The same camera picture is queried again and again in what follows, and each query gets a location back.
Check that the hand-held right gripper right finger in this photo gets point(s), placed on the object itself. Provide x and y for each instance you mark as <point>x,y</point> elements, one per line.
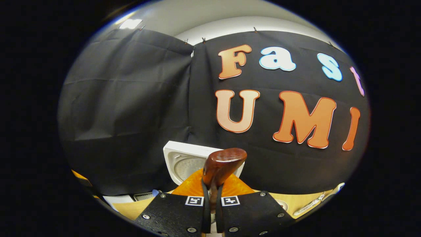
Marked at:
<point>253,214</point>

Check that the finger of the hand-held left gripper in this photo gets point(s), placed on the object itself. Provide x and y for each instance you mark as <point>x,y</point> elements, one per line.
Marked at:
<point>79,175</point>

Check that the white flat device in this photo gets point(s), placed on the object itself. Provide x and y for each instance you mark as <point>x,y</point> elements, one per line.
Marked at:
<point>118,198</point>

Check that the white rice cooker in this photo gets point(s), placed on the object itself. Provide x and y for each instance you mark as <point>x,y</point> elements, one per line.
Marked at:
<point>177,154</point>

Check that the black backdrop cloth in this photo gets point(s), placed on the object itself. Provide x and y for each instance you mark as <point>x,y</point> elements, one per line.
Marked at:
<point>131,115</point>

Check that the brown wooden spoon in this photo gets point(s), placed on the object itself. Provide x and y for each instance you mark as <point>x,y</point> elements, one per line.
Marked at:
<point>223,163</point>

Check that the ceiling light panel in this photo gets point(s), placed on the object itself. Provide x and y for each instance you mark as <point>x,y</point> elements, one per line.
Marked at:
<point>130,23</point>

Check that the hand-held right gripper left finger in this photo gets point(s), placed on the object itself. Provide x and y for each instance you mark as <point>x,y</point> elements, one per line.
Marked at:
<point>171,214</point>

